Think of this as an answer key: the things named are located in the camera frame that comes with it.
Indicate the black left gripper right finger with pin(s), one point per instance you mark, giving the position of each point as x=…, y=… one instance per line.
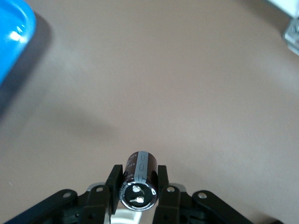
x=163, y=182

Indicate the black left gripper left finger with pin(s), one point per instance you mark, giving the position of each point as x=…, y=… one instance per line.
x=114, y=182

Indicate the dark cylindrical capacitor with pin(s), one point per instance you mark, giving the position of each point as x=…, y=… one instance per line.
x=140, y=168

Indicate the blue plastic tray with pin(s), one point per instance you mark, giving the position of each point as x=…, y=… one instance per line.
x=9, y=46

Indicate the metal mesh power supply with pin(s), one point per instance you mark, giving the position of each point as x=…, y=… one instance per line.
x=293, y=35

